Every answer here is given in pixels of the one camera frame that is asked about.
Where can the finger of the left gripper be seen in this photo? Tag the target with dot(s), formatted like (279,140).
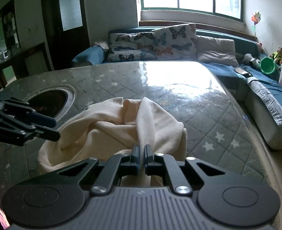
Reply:
(22,111)
(38,131)

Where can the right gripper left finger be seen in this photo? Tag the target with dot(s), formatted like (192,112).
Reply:
(117,166)

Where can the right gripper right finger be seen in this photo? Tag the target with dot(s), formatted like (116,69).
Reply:
(166,167)

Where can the cream white garment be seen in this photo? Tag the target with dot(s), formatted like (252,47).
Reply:
(112,127)

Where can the black round induction cooktop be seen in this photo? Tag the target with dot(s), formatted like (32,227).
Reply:
(49,103)

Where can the dark wooden display cabinet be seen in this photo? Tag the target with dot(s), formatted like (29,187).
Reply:
(12,55)

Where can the grey quilted star table cover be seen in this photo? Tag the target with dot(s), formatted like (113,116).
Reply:
(216,131)

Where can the dark door with frosted glass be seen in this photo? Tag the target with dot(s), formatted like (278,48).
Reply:
(66,30)

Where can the long butterfly print cushion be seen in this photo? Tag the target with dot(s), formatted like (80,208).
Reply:
(130,47)

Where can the grey quilted sofa pad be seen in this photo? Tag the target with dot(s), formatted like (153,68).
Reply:
(264,102)

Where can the square butterfly print cushion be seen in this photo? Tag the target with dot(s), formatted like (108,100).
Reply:
(175,42)

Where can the beige plain cushion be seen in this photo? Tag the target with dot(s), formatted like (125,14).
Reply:
(221,51)

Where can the blue covered sofa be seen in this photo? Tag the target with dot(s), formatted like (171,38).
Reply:
(235,82)

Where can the grey plush toy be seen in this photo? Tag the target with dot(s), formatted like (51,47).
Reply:
(248,59)

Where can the green plastic bucket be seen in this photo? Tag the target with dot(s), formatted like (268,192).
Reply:
(267,66)

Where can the plush toy in green vest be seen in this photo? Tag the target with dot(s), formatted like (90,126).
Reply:
(277,56)

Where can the colourful pinwheel toy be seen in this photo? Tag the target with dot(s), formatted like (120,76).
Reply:
(256,18)

